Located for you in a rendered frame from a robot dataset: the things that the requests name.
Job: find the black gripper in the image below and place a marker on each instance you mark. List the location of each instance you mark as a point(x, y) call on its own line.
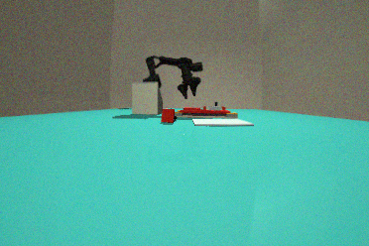
point(193, 82)

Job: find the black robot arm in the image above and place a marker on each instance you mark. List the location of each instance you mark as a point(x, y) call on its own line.
point(184, 63)

